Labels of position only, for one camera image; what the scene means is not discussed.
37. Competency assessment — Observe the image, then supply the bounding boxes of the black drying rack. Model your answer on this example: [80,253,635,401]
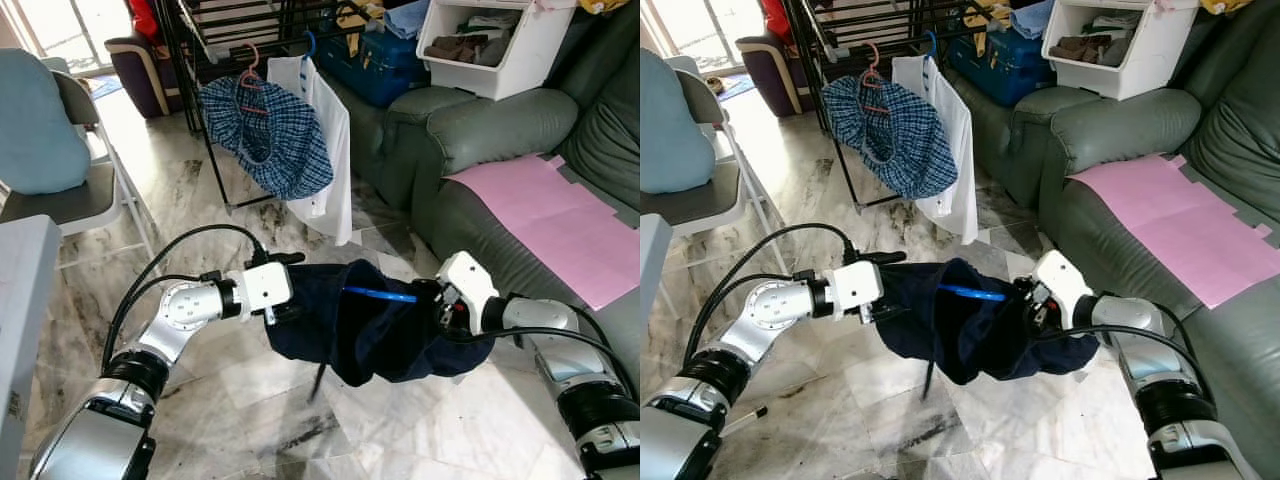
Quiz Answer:
[780,0,1031,211]
[155,0,401,211]

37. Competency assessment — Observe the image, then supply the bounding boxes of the maroon armchair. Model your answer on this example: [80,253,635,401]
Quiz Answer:
[735,35,821,119]
[105,35,191,119]

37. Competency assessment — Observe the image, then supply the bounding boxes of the red cushion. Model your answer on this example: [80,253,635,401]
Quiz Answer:
[760,0,796,41]
[128,0,161,41]

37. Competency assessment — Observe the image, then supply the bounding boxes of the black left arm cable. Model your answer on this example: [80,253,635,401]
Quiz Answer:
[690,222,861,376]
[100,225,271,376]

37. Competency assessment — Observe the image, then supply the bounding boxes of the white storage bin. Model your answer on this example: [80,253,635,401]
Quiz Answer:
[1040,0,1201,101]
[415,0,579,101]

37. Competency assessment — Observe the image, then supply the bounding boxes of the grey folding chair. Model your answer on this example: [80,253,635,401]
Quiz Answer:
[0,60,161,261]
[640,60,786,246]

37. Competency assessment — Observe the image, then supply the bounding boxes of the blue storage case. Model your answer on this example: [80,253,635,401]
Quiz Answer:
[318,25,431,109]
[945,25,1056,109]

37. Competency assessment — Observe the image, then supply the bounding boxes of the blue checked garment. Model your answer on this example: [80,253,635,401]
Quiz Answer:
[822,75,959,199]
[198,75,334,201]

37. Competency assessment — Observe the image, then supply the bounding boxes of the yellow cloth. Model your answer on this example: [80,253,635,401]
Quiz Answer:
[335,0,386,31]
[960,0,1013,31]

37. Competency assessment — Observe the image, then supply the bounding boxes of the light blue folded cloth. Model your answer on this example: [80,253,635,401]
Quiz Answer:
[380,0,433,39]
[1008,0,1059,39]

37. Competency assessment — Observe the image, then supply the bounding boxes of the green leather sofa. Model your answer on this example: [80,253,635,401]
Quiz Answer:
[950,0,1280,480]
[325,0,641,401]

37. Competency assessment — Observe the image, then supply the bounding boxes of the pink plastic hanger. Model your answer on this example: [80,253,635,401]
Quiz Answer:
[235,45,276,119]
[860,42,896,116]

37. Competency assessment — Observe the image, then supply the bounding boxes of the navy blue shorts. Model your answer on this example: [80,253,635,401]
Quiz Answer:
[265,258,496,401]
[875,258,1101,401]

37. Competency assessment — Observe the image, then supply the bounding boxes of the brown folded clothes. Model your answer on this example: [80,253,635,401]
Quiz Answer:
[1048,35,1131,63]
[422,35,506,63]

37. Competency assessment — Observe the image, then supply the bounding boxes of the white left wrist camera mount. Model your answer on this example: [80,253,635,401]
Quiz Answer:
[235,262,294,313]
[825,260,886,313]

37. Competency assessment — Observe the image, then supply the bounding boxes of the white garment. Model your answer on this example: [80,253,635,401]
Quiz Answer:
[268,55,353,246]
[892,55,979,246]

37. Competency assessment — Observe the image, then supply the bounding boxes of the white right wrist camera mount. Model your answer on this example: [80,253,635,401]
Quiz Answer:
[437,252,501,331]
[1032,250,1096,326]

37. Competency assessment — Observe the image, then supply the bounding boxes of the pink mat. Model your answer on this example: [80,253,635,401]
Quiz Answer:
[445,153,641,311]
[1068,153,1276,311]

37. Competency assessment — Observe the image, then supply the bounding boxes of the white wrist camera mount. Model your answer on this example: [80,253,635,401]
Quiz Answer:
[235,262,294,313]
[1032,250,1096,326]
[437,252,501,331]
[825,260,886,313]

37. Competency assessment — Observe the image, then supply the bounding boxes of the blue grey cushion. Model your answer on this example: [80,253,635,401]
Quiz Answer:
[640,48,716,196]
[0,48,93,196]

